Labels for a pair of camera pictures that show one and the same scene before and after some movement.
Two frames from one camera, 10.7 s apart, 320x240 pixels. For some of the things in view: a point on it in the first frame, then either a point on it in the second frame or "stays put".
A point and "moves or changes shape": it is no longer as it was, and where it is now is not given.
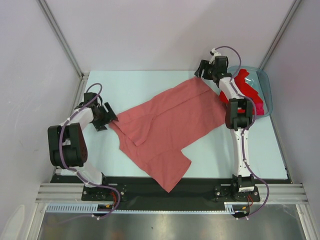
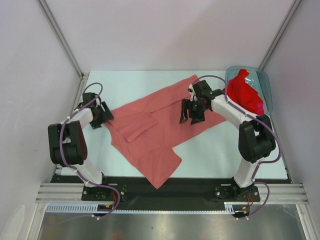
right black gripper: [204, 65] to [186, 104]
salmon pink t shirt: [153, 131] moves or changes shape
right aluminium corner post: [295, 6] stays put
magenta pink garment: [259, 108] stays put
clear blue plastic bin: [259, 79] stays put
